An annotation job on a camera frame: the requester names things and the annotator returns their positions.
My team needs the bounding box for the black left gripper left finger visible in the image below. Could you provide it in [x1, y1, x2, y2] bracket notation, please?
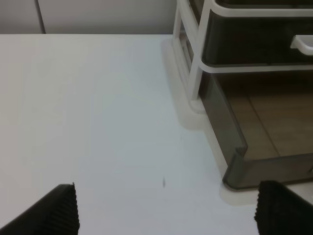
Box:
[0, 184, 80, 235]

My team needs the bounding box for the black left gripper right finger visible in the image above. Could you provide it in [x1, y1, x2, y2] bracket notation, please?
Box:
[254, 181, 313, 235]

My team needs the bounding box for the dark translucent bottom drawer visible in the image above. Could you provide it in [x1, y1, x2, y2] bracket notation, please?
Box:
[199, 70, 313, 190]

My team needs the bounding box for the dark translucent drawer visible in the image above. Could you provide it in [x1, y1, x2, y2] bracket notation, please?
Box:
[199, 70, 313, 190]
[216, 0, 313, 6]
[202, 12, 313, 67]

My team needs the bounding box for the dark translucent middle drawer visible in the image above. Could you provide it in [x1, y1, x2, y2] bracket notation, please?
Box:
[202, 12, 313, 67]

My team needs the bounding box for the dark translucent top drawer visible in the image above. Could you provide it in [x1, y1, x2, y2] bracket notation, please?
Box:
[216, 0, 313, 6]

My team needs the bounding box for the white drawer cabinet frame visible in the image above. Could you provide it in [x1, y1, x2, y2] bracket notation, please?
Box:
[173, 0, 313, 113]

